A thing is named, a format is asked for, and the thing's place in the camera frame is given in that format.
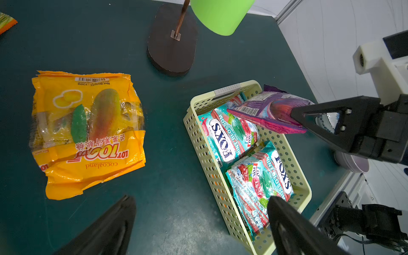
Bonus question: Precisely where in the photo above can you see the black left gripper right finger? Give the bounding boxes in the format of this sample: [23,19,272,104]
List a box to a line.
[267,196,347,255]

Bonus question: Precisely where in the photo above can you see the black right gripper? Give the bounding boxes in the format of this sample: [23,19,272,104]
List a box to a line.
[291,94,408,164]

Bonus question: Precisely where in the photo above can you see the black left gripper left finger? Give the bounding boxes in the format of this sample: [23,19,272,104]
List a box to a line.
[55,196,136,255]

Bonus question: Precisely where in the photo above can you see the pale green plastic basket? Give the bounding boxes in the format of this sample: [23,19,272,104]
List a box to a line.
[183,80,312,255]

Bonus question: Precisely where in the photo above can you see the purple candy bag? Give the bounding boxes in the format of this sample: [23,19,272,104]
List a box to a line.
[227,85,314,135]

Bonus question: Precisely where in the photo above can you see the yellow Cocoaland gummy bag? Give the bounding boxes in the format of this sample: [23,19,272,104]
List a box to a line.
[29,71,146,200]

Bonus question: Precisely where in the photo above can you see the teal Fox's Mint Blossom bag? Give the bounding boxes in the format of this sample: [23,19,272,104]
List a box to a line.
[198,95,259,171]

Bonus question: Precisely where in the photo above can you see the Fox's Fruits bag corner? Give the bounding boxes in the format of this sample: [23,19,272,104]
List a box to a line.
[0,12,18,35]

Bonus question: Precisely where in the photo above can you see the small blue patterned bowl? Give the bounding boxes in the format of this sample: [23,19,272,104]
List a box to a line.
[315,112,340,133]

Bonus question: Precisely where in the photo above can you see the lilac bowl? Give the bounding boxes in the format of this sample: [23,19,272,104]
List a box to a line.
[334,151,370,174]

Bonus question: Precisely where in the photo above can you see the green plastic wine glass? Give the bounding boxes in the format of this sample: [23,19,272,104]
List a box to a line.
[190,0,255,36]

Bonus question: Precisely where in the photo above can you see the dark oval stand base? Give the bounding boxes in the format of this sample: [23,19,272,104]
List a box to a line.
[147,3,198,77]

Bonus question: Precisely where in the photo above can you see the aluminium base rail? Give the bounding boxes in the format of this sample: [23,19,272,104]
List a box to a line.
[307,171,370,230]

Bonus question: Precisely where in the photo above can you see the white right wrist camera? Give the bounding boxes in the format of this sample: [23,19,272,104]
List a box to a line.
[353,31,408,105]

